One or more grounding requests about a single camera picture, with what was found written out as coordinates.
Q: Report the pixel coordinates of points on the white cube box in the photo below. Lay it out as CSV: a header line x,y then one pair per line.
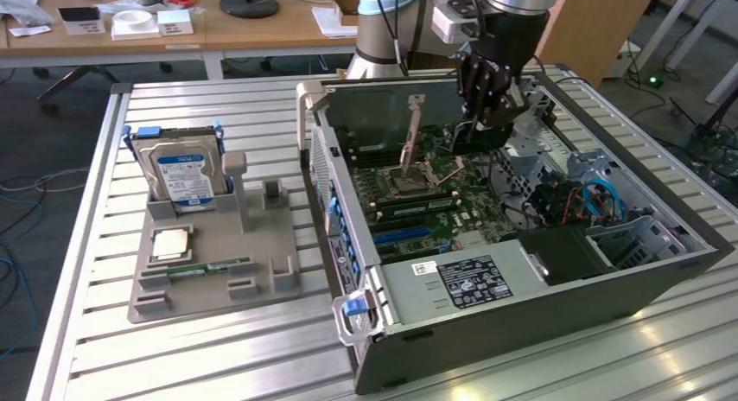
x,y
175,23

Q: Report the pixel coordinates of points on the blue expansion slot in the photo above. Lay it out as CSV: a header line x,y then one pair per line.
x,y
400,236

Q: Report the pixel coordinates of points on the blue case latch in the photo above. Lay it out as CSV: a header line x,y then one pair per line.
x,y
352,309

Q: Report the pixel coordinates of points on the RAM stick with label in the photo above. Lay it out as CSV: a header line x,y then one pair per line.
x,y
415,207

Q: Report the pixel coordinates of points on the grey parts rack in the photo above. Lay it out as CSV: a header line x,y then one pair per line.
x,y
231,228

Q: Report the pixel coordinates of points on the silver chipset heatsink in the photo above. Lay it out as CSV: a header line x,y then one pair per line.
x,y
471,240

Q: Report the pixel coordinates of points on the wooden cabinet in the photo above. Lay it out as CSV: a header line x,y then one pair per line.
x,y
587,29

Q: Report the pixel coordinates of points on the grey power supply unit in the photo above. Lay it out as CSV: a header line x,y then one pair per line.
x,y
415,293

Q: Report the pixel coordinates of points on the black round lamp base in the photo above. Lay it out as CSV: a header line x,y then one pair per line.
x,y
248,5

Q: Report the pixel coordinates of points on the flat white box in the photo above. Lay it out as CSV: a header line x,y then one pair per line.
x,y
135,33

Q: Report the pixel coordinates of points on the device with green light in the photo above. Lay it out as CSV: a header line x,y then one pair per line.
x,y
654,80

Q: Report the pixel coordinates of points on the green RAM stick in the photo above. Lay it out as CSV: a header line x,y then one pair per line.
x,y
189,268

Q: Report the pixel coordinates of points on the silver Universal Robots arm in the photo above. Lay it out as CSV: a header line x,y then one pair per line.
x,y
380,33

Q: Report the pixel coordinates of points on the metal disk bay cage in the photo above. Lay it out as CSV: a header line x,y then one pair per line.
x,y
530,159

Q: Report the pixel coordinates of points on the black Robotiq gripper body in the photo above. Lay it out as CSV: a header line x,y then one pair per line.
x,y
512,38

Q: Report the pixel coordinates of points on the black graphics card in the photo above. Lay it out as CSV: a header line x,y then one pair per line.
x,y
480,139

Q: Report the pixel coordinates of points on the white label card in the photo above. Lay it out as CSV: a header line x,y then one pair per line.
x,y
28,30

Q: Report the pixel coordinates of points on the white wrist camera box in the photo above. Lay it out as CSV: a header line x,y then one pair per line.
x,y
452,23

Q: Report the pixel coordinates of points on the white tape roll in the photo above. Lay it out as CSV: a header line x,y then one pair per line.
x,y
131,17

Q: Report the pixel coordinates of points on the hard disk in blue caddy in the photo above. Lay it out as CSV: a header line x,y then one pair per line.
x,y
181,176

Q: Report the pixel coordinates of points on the metal socket cover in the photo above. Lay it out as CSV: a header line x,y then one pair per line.
x,y
455,164

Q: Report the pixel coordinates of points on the clear plastic bag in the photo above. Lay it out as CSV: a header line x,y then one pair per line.
x,y
22,8

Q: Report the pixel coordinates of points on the red small item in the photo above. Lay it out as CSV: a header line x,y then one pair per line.
x,y
180,1

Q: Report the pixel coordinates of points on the open dark grey PC case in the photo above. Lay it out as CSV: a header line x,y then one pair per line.
x,y
519,332

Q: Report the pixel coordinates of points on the wooden desk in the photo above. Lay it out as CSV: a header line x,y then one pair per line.
x,y
276,33
87,44

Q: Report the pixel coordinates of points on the silver CPU chip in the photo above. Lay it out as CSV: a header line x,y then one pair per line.
x,y
171,243

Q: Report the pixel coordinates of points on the CPU socket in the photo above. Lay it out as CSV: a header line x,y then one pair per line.
x,y
417,181

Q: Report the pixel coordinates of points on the white paper stack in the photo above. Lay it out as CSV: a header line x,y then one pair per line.
x,y
333,25

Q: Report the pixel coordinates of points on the black chair base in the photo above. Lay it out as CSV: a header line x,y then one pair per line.
x,y
74,77

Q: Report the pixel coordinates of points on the white box with black top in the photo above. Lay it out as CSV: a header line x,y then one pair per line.
x,y
80,21

